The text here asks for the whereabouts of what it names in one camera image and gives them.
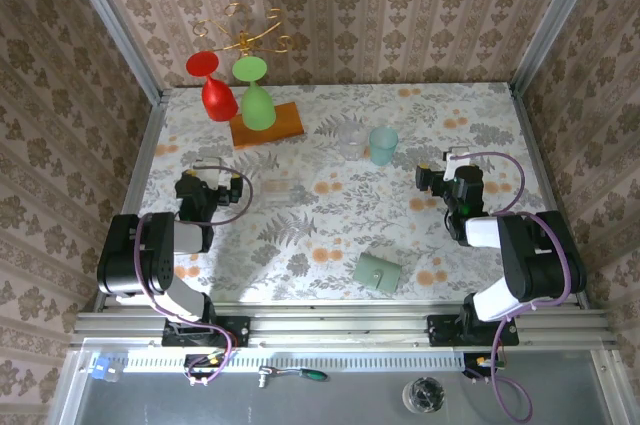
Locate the clear plastic card tray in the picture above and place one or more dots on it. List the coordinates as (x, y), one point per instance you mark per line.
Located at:
(276, 190)

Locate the pale green card holder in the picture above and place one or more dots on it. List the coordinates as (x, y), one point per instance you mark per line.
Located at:
(372, 270)

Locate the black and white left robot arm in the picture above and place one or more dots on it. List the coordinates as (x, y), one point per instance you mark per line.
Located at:
(125, 255)

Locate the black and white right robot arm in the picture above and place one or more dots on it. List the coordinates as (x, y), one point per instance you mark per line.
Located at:
(540, 265)

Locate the teal plastic cup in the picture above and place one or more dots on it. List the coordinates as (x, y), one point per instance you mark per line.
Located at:
(384, 142)

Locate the green plastic wine glass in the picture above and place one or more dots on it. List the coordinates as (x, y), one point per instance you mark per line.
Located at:
(257, 110)

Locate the clear plastic cup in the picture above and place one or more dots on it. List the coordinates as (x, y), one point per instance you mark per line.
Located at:
(351, 142)

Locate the brown wooden rack base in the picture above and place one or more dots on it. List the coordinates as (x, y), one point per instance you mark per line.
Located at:
(287, 125)

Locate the red plastic wine glass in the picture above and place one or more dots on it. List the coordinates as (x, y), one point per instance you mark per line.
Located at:
(219, 100)

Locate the small clear plastic piece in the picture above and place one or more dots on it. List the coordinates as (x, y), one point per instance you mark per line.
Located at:
(116, 374)

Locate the blue plastic connector block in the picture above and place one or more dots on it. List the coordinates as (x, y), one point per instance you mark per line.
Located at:
(101, 369)

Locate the round clear glass jar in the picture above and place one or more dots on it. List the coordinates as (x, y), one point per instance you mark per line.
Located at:
(424, 395)

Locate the grey metal shelf panel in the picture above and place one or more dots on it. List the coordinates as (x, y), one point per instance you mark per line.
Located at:
(325, 405)

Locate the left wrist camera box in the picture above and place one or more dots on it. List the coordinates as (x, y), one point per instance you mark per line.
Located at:
(210, 177)

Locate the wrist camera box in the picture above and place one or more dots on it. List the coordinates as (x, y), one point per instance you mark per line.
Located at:
(210, 177)
(455, 160)

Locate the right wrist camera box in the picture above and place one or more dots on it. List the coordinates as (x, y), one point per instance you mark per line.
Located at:
(455, 160)

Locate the aluminium left table rail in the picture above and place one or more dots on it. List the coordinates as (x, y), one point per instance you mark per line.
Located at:
(144, 155)

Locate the aluminium table rail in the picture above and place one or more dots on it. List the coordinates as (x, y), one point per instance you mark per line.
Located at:
(144, 155)
(537, 155)

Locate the aluminium right table rail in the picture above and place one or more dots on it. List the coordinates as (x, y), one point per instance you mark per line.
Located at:
(537, 155)

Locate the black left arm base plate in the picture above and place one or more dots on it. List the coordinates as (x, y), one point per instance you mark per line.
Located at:
(237, 331)

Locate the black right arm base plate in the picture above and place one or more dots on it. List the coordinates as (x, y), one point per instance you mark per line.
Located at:
(439, 331)

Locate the aluminium left frame post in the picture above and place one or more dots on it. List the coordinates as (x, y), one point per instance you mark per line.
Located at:
(119, 27)

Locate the aluminium frame post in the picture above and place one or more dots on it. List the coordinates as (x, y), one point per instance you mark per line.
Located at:
(555, 20)
(119, 27)

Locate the aluminium right frame post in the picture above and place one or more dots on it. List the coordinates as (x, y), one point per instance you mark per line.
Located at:
(555, 20)

